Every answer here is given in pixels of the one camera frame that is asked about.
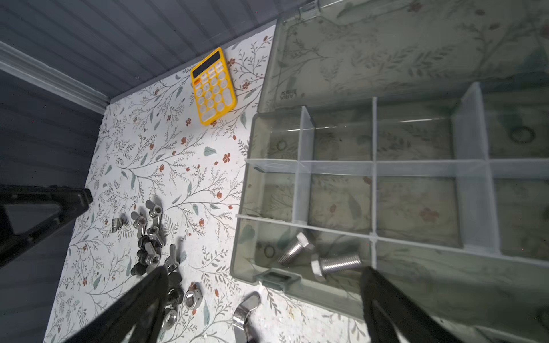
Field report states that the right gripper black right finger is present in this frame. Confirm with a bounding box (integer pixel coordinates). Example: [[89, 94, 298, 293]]
[[360, 267, 460, 342]]

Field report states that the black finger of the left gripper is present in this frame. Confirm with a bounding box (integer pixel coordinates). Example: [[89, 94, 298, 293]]
[[1, 185, 93, 267]]

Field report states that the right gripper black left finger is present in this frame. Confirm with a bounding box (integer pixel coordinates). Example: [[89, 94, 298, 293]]
[[67, 267, 168, 342]]

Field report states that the silver hex bolt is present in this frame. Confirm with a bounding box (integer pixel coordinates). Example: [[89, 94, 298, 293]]
[[310, 254, 363, 282], [277, 232, 315, 265]]

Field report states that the green transparent compartment organizer box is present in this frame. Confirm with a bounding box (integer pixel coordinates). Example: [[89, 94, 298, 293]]
[[230, 1, 548, 342]]

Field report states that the pile of screws and wingnuts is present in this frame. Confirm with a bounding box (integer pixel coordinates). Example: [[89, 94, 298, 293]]
[[130, 200, 184, 331]]

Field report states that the silver hex nut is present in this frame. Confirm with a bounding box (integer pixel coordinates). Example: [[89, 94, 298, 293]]
[[183, 283, 203, 310]]

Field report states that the floral patterned table mat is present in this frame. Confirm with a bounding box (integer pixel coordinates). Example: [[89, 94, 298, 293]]
[[42, 23, 374, 343]]

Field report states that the silver wing nut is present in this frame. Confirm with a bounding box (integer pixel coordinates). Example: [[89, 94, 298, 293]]
[[232, 292, 261, 343]]

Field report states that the yellow calculator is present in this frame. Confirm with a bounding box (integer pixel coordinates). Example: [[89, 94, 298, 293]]
[[191, 47, 237, 126]]

